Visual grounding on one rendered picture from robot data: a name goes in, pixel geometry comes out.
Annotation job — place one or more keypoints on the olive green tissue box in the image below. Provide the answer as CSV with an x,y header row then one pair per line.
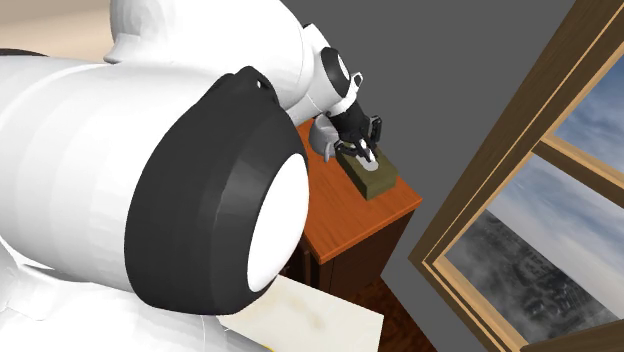
x,y
378,181

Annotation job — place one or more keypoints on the wooden framed window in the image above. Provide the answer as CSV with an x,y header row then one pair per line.
x,y
492,161

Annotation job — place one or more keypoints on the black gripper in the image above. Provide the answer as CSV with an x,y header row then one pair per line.
x,y
352,123

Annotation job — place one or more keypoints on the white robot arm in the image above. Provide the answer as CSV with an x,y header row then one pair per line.
x,y
88,161

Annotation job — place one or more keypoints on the grey rounded jug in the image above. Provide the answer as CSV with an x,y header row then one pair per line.
x,y
322,137

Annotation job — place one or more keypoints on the brown wooden cabinet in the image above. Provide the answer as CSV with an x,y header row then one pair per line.
x,y
351,219

